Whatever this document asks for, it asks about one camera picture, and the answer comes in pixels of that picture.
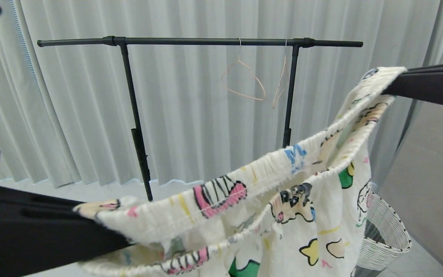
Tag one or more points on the cream printed garment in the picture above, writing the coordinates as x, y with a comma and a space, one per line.
283, 231

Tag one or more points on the pink clothes hanger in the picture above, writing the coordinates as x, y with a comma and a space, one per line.
281, 79
262, 90

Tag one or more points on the black clothes rack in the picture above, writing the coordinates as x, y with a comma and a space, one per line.
206, 41

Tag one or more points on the white laundry basket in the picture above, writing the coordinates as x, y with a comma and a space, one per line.
387, 231

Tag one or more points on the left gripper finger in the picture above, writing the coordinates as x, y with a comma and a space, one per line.
33, 238

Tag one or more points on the white curtain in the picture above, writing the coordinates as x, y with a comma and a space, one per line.
187, 115

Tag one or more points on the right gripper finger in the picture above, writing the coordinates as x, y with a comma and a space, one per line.
437, 86

